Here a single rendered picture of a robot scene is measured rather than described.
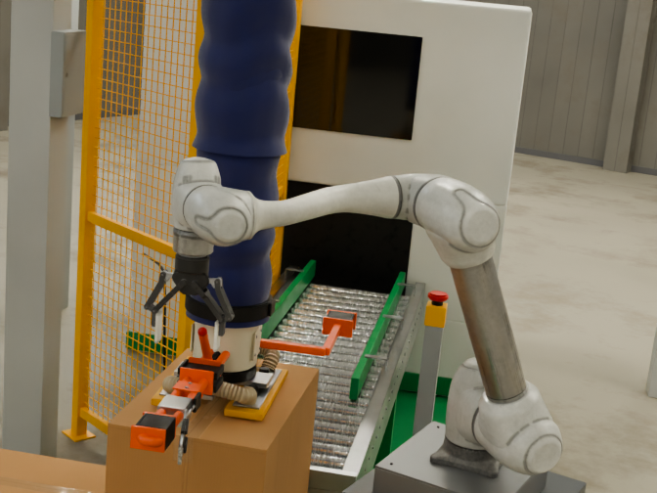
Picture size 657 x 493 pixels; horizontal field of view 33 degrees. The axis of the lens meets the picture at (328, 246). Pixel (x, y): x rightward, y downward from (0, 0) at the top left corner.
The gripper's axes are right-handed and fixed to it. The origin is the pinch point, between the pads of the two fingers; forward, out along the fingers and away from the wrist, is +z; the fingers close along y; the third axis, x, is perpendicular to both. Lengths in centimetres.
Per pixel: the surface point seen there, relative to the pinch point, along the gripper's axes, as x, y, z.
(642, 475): -248, -145, 122
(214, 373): -12.9, -3.6, 11.6
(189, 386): -4.5, 0.1, 12.6
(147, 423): 20.7, 1.7, 11.7
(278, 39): -34, -8, -66
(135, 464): -10.8, 14.1, 37.1
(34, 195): -142, 100, 4
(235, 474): -10.0, -11.0, 35.3
